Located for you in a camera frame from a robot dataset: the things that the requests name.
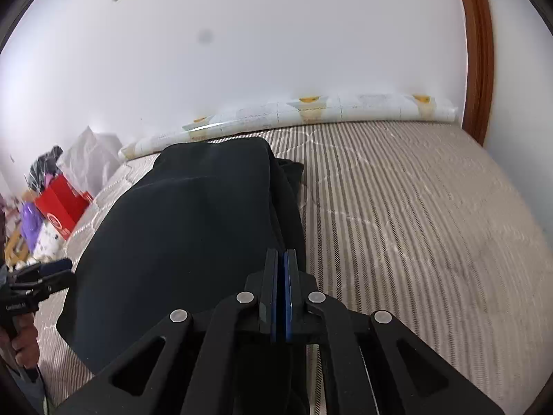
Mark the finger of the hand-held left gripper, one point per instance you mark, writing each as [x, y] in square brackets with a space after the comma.
[56, 280]
[54, 265]

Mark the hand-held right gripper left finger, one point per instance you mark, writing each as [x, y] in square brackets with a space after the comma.
[273, 311]

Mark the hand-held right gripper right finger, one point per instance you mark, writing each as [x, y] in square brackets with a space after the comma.
[288, 302]

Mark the black garment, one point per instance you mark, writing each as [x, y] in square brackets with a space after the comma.
[185, 224]

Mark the person's left hand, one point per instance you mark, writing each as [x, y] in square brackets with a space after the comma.
[26, 346]

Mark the white printed cloth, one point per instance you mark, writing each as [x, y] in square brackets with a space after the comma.
[47, 242]

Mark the purple bag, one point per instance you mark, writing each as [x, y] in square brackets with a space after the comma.
[31, 224]

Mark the red cardboard box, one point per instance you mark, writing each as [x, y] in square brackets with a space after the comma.
[60, 207]

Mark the dark patterned bag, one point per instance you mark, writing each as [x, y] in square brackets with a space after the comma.
[45, 166]

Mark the white plastic bag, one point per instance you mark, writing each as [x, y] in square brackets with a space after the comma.
[93, 155]

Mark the striped beige mattress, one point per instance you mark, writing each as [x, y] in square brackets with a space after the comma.
[389, 224]

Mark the rolled white patterned mat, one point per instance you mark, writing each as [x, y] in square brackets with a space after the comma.
[302, 110]

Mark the yellow wooden frame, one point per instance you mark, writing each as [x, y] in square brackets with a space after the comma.
[15, 248]

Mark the brown wooden door frame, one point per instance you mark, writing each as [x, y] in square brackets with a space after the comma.
[478, 52]

